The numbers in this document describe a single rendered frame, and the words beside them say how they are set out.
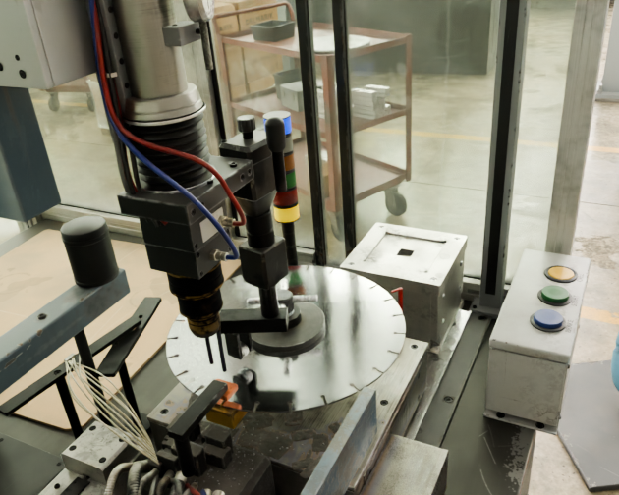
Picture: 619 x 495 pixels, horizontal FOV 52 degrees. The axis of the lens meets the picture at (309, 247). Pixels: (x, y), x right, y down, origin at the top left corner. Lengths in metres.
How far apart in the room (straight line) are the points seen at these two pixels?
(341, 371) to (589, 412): 1.46
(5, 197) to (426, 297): 0.67
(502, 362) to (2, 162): 0.70
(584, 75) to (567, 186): 0.19
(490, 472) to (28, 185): 0.70
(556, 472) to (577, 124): 1.17
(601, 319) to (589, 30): 1.70
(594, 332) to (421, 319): 1.51
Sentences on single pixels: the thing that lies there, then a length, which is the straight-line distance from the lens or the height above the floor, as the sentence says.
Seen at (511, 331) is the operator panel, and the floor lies 0.90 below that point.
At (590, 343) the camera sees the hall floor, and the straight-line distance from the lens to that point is 2.49.
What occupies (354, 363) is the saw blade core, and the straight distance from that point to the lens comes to 0.81.
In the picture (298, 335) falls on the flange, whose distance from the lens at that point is 0.85.
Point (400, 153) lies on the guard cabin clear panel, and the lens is 1.21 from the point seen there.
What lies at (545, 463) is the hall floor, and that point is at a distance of 2.03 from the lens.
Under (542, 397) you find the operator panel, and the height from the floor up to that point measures 0.81.
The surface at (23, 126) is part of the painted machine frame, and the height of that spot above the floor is 1.30.
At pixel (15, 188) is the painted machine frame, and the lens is 0.64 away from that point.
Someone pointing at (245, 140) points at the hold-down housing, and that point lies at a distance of 0.67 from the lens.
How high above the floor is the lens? 1.47
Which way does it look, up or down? 29 degrees down
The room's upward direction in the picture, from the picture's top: 5 degrees counter-clockwise
